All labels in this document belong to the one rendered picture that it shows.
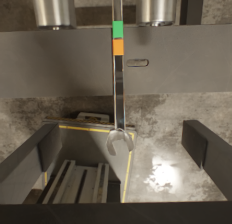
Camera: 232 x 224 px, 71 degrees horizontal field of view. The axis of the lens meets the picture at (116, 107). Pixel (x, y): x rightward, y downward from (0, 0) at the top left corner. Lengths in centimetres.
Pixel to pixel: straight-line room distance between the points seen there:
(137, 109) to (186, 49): 125
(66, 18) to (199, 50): 38
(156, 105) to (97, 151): 65
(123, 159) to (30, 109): 94
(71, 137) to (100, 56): 106
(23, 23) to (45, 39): 135
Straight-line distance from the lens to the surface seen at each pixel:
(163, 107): 151
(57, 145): 17
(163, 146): 167
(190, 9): 68
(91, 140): 123
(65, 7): 54
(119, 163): 132
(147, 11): 51
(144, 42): 23
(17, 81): 27
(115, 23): 23
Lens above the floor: 140
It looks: 73 degrees down
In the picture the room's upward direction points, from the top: 178 degrees counter-clockwise
